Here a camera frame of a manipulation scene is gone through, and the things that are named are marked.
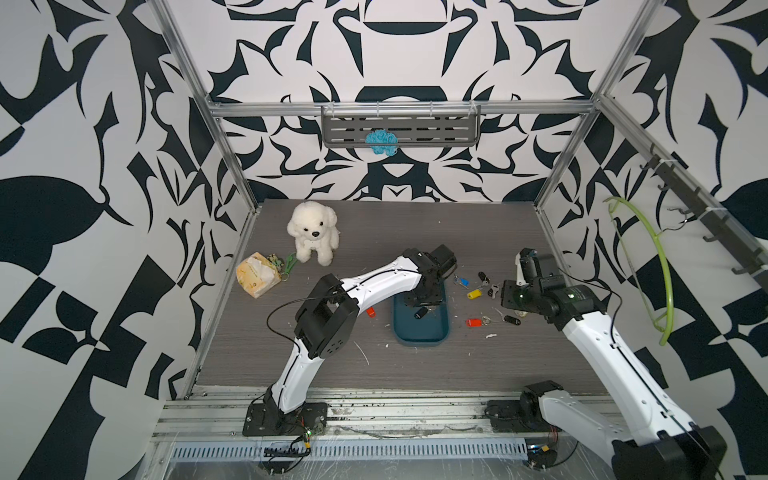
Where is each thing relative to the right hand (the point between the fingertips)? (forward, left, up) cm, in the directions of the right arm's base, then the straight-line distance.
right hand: (507, 287), depth 79 cm
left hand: (+3, +19, -10) cm, 21 cm away
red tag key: (-2, +5, -17) cm, 18 cm away
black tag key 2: (+13, 0, -16) cm, 20 cm away
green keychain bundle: (+19, +64, -14) cm, 68 cm away
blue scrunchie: (+40, +32, +18) cm, 55 cm away
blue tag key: (+11, +7, -16) cm, 21 cm away
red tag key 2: (0, +37, -15) cm, 39 cm away
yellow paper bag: (+11, +72, -10) cm, 74 cm away
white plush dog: (+20, +54, +2) cm, 57 cm away
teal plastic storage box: (-6, +19, -14) cm, 25 cm away
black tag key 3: (0, +22, -15) cm, 26 cm away
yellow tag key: (+7, +4, -16) cm, 18 cm away
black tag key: (-2, -6, -17) cm, 18 cm away
